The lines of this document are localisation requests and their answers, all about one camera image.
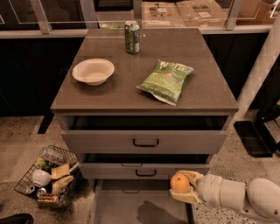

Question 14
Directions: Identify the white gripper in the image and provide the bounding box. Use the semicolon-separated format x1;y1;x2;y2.
169;171;223;208

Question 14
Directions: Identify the orange fruit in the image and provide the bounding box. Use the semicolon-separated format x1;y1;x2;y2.
170;173;190;192

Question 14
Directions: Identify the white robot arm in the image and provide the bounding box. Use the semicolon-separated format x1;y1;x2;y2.
169;171;280;224

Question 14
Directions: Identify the bottom grey drawer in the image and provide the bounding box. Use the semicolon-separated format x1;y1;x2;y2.
90;179;196;224

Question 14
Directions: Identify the grey drawer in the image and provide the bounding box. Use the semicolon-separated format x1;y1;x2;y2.
90;179;196;224
61;129;227;154
80;154;210;179

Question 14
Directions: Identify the grey drawer cabinet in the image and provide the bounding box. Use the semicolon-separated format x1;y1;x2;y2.
52;29;238;224

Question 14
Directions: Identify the middle grey drawer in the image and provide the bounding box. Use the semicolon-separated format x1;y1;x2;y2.
80;154;210;179

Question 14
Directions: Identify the top grey drawer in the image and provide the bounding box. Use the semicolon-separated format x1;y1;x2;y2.
61;129;227;154

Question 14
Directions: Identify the black floor tray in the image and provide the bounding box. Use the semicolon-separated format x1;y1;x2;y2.
234;120;280;158

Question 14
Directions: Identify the green chip bag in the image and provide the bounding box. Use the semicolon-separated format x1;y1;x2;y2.
137;59;193;106

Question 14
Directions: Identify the yellow sponge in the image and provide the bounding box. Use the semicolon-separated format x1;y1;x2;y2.
51;164;70;179

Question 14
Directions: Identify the snack bar wrapper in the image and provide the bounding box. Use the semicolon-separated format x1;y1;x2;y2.
38;193;59;205

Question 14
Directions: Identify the white paper bowl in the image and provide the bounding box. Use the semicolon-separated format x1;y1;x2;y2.
72;59;115;86

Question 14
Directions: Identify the white ceramic cup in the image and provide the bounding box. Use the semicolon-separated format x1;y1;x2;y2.
31;170;52;187

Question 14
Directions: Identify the green soda can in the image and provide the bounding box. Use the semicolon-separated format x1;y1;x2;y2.
124;20;140;53

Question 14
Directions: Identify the black shoe tip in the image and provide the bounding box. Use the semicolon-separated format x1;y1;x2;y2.
0;213;34;224

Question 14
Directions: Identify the flattened cardboard box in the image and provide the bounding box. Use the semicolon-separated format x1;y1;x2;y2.
142;0;228;28

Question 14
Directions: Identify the black wire basket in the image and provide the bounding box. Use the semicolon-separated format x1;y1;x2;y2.
14;145;82;208

